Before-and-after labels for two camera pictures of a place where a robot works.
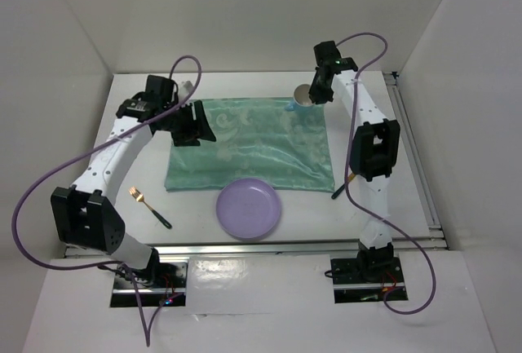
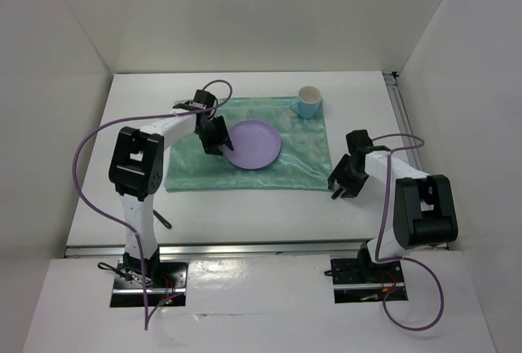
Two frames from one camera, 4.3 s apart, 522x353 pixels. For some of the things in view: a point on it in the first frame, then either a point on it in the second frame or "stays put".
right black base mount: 373,266 stays put
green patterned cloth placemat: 256,138 stays put
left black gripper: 194,129 → 220,138
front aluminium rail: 263,248 stays put
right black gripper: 321,97 → 352,188
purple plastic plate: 248,208 → 255,144
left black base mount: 155,275 stays put
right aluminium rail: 414,155 stays put
